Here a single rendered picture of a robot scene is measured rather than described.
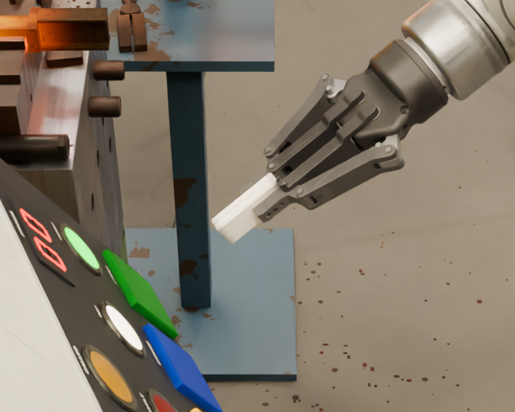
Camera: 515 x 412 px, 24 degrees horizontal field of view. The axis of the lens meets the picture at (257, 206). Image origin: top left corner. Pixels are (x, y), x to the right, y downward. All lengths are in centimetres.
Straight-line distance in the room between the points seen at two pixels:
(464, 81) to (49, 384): 46
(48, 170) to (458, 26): 55
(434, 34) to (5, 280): 43
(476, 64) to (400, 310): 144
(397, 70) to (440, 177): 171
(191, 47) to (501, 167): 117
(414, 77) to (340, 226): 158
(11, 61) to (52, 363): 66
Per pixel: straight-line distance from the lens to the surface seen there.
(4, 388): 84
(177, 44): 182
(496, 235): 264
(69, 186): 140
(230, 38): 183
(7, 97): 139
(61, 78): 151
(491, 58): 106
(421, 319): 244
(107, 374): 83
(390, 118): 106
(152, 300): 111
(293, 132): 110
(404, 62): 105
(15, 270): 88
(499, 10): 103
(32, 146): 137
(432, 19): 106
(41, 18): 144
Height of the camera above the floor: 182
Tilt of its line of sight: 43 degrees down
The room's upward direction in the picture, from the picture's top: straight up
